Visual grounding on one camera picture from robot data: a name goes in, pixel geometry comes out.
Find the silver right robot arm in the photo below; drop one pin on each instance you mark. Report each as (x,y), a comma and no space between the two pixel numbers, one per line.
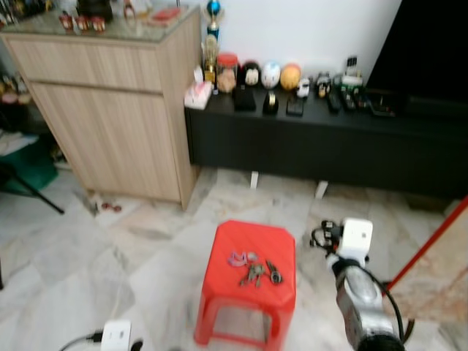
(362,307)

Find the blue gold trophy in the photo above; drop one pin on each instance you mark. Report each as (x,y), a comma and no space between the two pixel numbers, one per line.
(213,36)

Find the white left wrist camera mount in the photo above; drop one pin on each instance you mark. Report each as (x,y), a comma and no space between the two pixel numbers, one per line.
(115,336)

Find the light wooden cabinet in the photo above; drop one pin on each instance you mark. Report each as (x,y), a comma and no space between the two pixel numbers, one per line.
(110,124)

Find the pink tissue pack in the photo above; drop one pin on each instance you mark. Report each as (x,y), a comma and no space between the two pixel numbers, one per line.
(198,93)

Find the green storage box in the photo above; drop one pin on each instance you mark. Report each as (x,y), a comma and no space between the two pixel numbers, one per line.
(29,168)

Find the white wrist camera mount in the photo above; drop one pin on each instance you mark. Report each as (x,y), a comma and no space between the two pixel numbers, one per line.
(115,336)
(357,238)

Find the black round mouse toy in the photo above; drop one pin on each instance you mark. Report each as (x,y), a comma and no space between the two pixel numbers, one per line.
(251,74)

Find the small red figurine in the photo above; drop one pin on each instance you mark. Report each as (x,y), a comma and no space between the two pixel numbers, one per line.
(82,23)
(66,21)
(98,24)

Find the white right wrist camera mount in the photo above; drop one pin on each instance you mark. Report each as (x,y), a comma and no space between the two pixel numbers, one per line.
(357,238)

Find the red plastic stool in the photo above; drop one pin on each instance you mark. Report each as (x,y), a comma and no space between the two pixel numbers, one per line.
(252,245)

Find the small black figurine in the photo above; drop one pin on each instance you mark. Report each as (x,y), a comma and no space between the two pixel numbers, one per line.
(324,85)

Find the black tape dispenser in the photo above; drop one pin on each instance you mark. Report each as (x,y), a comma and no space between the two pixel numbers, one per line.
(270,104)

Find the black low tv console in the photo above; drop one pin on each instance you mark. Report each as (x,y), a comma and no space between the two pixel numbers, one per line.
(314,146)

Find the black box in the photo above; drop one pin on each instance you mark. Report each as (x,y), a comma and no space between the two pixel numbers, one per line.
(244,99)

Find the red packet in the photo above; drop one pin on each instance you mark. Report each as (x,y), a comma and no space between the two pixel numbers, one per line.
(166,14)

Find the clear jar red lid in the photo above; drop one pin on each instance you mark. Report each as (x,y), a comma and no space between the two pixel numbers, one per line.
(227,73)

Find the small white figurine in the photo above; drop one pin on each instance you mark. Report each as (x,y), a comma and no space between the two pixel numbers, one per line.
(303,88)

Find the black remote control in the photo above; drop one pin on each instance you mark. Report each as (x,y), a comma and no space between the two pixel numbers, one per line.
(333,102)

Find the flat black wallet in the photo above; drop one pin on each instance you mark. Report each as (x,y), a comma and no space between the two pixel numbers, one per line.
(295,107)

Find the marble folding table red edge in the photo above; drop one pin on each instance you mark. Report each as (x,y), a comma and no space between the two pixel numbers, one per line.
(439,270)

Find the small red floor items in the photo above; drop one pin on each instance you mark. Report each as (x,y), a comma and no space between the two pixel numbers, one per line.
(111,207)

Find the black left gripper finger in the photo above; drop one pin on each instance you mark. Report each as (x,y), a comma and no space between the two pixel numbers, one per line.
(137,346)

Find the black object on cabinet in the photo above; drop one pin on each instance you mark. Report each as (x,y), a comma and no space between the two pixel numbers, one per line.
(95,9)

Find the black tripod leg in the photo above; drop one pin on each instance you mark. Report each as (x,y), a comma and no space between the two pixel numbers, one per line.
(33,191)

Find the keys with dark fob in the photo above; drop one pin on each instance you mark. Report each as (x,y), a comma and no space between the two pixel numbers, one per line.
(265,274)

